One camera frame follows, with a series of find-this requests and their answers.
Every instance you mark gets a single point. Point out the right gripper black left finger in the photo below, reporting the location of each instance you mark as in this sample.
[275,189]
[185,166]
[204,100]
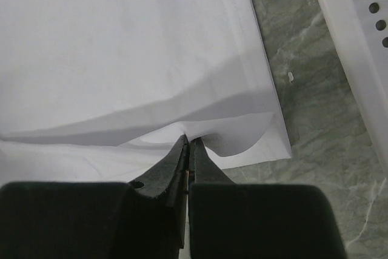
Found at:
[144,218]

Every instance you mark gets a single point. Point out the white t shirt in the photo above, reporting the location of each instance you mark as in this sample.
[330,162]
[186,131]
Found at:
[100,90]

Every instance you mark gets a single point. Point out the white perforated plastic basket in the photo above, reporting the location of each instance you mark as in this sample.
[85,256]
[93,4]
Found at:
[359,32]

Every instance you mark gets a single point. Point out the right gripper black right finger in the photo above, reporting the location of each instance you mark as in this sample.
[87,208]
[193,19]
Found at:
[230,220]

